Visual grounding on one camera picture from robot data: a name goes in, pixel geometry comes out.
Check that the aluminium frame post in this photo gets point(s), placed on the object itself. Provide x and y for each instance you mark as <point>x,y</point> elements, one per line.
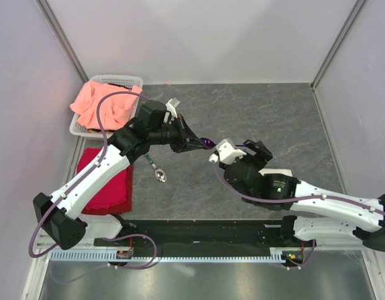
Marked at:
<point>58,31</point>
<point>345,29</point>

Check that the green handled metal spoon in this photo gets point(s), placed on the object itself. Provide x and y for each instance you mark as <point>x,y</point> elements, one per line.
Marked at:
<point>160,175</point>

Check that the salmon pink cloth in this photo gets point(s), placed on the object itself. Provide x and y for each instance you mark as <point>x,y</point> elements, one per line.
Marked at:
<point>114,112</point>

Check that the red folded cloth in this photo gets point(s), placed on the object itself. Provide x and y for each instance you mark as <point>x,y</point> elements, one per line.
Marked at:
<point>115,197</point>

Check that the white cloth napkin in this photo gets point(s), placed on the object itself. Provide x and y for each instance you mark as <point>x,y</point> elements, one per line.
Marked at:
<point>286,172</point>

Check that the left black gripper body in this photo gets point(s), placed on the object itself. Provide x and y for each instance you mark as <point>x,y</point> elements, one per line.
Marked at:
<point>167,134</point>

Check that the slotted cable duct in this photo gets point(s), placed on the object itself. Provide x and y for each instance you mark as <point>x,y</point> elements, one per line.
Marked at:
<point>116,256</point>

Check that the left aluminium frame post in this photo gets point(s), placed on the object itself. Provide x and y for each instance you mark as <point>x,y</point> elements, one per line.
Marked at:
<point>58,31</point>

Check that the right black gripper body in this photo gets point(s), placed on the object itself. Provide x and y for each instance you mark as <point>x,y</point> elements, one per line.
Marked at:
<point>257,160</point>

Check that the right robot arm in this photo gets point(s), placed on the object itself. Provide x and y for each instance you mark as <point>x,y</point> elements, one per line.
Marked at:
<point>342,217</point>

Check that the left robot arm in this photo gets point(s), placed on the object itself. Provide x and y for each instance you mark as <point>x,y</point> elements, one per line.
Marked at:
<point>58,214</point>

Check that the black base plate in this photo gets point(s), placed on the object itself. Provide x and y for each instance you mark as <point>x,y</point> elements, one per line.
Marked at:
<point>269,233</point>

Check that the right aluminium frame post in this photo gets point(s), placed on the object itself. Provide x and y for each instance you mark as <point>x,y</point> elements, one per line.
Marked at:
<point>345,29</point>

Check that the white plastic basket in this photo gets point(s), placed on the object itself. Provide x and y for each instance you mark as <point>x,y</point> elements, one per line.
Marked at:
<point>119,80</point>

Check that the purple handled spoon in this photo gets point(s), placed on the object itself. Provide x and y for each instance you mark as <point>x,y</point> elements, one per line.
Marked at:
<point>208,142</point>

